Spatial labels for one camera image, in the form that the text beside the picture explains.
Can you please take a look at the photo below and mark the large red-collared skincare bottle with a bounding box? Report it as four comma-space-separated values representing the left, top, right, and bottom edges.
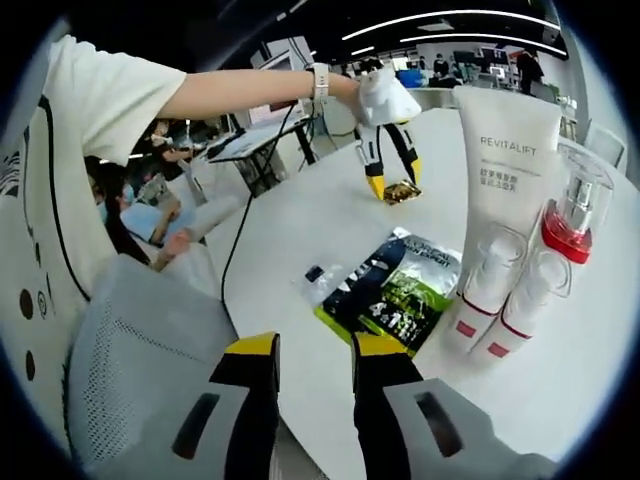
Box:
529, 144, 616, 301

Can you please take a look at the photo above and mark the white wristwatch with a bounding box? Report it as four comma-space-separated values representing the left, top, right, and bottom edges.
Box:
305, 62, 332, 104

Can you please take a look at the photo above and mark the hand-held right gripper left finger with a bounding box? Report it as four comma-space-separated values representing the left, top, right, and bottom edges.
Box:
142, 330, 281, 480

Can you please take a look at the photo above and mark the white chair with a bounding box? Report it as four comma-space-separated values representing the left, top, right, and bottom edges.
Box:
584, 124, 627, 167

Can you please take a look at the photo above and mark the person's left hand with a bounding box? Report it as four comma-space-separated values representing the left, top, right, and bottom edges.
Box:
327, 76, 362, 110

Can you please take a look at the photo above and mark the white skincare tube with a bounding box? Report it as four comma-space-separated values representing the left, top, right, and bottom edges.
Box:
452, 84, 564, 301

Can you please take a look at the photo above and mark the small red-label skincare bottle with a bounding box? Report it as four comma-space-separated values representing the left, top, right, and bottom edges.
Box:
482, 247, 574, 364

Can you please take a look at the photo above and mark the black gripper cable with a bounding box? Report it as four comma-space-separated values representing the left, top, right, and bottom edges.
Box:
219, 99, 322, 302

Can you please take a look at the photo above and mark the green black skincare sachet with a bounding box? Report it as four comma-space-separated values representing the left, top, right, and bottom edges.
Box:
314, 227, 463, 359

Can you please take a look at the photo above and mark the black laptop stand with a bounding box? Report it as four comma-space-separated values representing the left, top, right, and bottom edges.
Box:
207, 112, 322, 192

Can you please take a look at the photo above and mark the gold skincare sachet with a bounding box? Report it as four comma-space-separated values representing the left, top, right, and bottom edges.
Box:
382, 180, 426, 205

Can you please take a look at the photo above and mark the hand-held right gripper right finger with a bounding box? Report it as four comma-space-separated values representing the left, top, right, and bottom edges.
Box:
351, 332, 559, 480

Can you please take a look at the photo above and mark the clear plastic skincare packet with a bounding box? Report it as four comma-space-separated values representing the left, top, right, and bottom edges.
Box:
292, 264, 347, 307

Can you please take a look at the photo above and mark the small white translucent box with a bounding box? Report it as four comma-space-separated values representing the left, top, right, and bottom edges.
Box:
447, 224, 527, 356

